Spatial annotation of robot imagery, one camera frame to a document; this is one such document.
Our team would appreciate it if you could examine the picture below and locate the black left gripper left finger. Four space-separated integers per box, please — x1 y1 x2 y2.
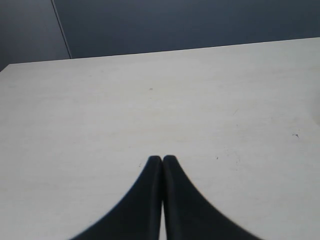
73 155 163 240

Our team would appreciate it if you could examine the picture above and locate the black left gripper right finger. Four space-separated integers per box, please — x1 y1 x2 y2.
163 155 259 240

